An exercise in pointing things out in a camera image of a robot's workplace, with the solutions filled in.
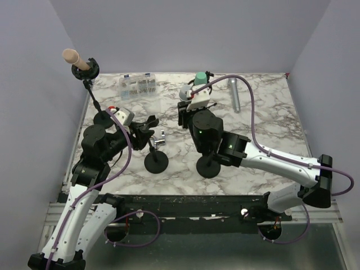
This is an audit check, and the small chrome metal block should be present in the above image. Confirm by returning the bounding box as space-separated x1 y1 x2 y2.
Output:
152 130 166 150

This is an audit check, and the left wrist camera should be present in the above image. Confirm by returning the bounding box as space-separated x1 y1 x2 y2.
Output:
110 107 134 127

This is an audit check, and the grey metal microphone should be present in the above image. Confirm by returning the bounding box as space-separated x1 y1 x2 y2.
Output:
228 78 241 114

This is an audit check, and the white microphone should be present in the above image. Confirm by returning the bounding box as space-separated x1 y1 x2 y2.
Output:
179 84 193 102

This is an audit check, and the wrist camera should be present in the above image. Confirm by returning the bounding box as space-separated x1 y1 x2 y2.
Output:
110 107 134 127
186 85 210 112

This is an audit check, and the black tall shock mount stand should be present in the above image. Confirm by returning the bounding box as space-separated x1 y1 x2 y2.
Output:
71 57 114 129

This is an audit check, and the black mic stand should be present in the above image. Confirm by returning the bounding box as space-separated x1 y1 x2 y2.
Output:
196 153 221 179

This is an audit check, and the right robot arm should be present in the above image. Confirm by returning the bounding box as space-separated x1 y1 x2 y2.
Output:
177 101 332 221

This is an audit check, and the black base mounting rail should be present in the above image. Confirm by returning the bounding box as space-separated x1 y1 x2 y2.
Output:
92 193 293 236

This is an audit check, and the black tripod shock mount stand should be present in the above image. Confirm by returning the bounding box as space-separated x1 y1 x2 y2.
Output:
188 71 214 94

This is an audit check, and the beige microphone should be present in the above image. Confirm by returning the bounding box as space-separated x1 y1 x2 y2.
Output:
62 48 90 70

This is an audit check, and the teal microphone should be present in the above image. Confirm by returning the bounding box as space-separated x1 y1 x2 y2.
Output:
193 71 208 86

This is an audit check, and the black white-mic stand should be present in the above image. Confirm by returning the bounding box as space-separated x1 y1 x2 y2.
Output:
129 115 169 174

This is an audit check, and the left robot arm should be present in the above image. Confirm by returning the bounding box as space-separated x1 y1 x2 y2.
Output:
28 122 153 269

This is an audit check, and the clear plastic screw box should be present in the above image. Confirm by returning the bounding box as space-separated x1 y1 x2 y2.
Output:
119 73 157 100

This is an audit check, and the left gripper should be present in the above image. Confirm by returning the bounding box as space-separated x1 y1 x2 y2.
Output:
102 121 155 162

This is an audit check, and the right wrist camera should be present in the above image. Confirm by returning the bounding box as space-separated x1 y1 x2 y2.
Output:
186 85 210 112

